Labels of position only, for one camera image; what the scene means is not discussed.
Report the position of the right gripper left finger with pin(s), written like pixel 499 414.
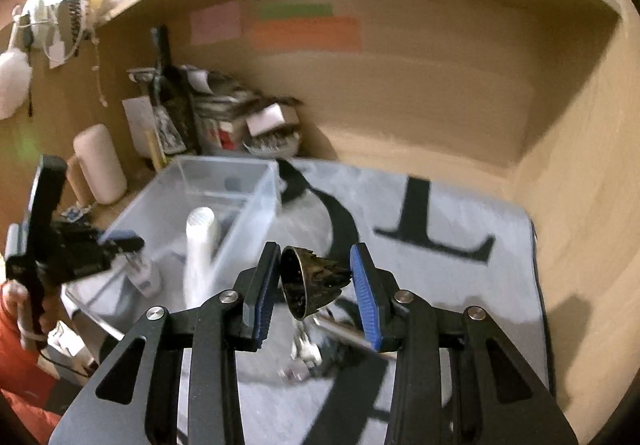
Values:
pixel 260 292

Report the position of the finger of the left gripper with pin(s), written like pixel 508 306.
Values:
pixel 122 241

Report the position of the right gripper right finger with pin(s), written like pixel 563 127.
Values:
pixel 374 289

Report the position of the white travel plug adapter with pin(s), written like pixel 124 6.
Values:
pixel 142 272

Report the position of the keys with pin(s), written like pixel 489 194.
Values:
pixel 311 353

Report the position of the white handheld beauty device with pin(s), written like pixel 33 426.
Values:
pixel 202 236

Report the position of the clear plastic storage box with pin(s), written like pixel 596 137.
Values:
pixel 243 192

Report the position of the person's hand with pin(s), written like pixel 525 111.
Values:
pixel 15 298

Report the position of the blue cartoon sticker card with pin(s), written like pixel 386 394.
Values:
pixel 77 215

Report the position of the yellow tube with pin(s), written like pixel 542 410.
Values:
pixel 156 153

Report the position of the grey rug with black letters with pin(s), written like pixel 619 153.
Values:
pixel 452 247

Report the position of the handwritten paper note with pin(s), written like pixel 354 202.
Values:
pixel 140 117

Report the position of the dark wine bottle elephant label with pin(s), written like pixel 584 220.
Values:
pixel 173 111

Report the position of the stack of books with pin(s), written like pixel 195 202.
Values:
pixel 221 105

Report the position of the white bowl of small items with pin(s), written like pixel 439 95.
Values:
pixel 280 144

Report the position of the white fluffy pompom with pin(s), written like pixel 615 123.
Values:
pixel 15 76

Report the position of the white card on bowl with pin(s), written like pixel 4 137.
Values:
pixel 272 118

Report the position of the pink sticky note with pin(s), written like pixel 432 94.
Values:
pixel 218 23

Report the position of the orange sticky note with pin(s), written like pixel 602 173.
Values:
pixel 339 34

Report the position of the green sticky note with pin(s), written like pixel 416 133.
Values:
pixel 285 10

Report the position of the pink mug with handle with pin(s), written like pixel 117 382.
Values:
pixel 94 171

